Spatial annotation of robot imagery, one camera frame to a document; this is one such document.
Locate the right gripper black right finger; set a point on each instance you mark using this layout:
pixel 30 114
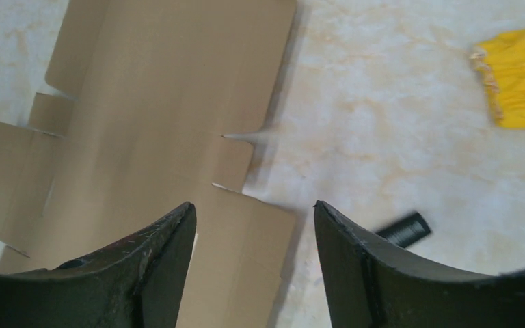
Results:
pixel 371 282

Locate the orange black highlighter marker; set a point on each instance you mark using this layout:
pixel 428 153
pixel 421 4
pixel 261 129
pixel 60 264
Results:
pixel 406 231

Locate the yellow garment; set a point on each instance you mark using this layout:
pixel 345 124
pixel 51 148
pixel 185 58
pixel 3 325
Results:
pixel 500 62

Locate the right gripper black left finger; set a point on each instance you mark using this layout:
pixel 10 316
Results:
pixel 137 281

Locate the brown cardboard box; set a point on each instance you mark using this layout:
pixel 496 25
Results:
pixel 149 94

